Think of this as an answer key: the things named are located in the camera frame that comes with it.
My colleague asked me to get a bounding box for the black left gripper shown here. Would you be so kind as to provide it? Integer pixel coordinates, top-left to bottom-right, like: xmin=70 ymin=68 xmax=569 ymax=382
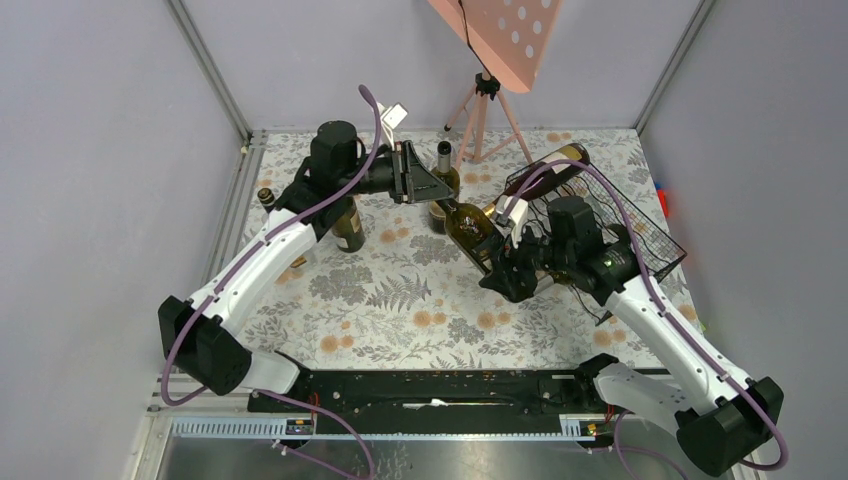
xmin=338 ymin=140 xmax=454 ymax=204

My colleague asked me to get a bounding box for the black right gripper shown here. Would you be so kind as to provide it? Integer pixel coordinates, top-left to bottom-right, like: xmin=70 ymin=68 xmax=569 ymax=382
xmin=479 ymin=214 xmax=575 ymax=298

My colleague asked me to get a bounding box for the green wine bottle grey cap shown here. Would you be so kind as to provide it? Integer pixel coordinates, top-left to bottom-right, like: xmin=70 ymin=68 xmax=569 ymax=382
xmin=442 ymin=200 xmax=506 ymax=274

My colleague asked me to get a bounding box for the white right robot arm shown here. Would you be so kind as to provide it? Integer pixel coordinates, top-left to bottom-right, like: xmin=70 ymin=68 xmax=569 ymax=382
xmin=477 ymin=196 xmax=789 ymax=476

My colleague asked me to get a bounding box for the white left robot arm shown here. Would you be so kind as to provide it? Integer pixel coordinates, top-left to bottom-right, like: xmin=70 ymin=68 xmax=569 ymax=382
xmin=158 ymin=120 xmax=454 ymax=411

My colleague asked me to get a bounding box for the green wine bottle brown label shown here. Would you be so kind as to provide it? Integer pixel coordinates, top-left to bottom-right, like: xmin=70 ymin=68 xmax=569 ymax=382
xmin=428 ymin=140 xmax=460 ymax=234

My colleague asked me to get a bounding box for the olive wine bottle black cap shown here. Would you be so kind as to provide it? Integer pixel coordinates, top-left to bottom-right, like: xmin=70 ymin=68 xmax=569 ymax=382
xmin=332 ymin=197 xmax=366 ymax=253

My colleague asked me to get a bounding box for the clear liquor bottle black cap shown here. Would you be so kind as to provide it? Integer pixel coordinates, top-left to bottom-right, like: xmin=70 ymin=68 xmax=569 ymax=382
xmin=256 ymin=187 xmax=313 ymax=270

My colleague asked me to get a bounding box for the pink music stand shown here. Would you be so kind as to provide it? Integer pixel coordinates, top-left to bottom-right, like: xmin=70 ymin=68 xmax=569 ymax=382
xmin=429 ymin=0 xmax=563 ymax=168

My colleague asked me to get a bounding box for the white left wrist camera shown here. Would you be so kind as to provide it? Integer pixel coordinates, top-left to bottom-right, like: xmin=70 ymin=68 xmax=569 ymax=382
xmin=377 ymin=102 xmax=408 ymax=146

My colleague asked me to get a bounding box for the black wire wine rack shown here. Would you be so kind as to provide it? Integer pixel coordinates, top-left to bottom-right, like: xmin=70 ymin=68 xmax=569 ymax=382
xmin=514 ymin=159 xmax=687 ymax=306

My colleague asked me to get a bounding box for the grey slotted cable duct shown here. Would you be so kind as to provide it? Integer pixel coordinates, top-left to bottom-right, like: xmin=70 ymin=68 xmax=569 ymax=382
xmin=170 ymin=415 xmax=595 ymax=441

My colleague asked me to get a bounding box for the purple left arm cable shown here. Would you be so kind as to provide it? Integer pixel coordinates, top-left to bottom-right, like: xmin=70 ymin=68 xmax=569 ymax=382
xmin=160 ymin=84 xmax=384 ymax=480

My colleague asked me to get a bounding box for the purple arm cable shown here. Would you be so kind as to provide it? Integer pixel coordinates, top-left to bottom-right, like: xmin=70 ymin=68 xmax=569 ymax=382
xmin=160 ymin=84 xmax=384 ymax=480
xmin=503 ymin=158 xmax=791 ymax=480

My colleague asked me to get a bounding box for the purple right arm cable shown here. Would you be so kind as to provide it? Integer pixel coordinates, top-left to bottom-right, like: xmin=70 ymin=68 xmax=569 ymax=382
xmin=503 ymin=158 xmax=791 ymax=480

